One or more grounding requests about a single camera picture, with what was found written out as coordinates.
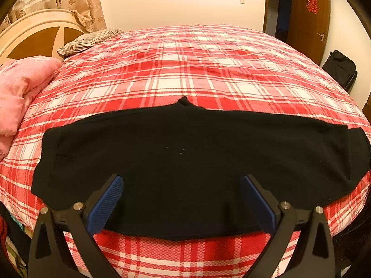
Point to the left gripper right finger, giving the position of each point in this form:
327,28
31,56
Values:
313,255

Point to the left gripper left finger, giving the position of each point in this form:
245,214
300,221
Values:
49,254

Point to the black pants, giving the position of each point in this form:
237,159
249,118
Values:
182,166

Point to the clothes pile beside bed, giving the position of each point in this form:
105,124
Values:
15,245

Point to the pink folded quilt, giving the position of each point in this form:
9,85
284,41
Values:
21,81

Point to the black bag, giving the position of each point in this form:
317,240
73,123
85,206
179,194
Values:
341,69

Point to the red plaid bed sheet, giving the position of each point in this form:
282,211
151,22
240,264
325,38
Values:
217,67

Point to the grey striped pillow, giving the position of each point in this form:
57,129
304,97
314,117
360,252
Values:
87,41

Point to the cream wooden headboard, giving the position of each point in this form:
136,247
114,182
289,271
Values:
39,33

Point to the brown wooden door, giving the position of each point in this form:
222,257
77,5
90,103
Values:
308,27

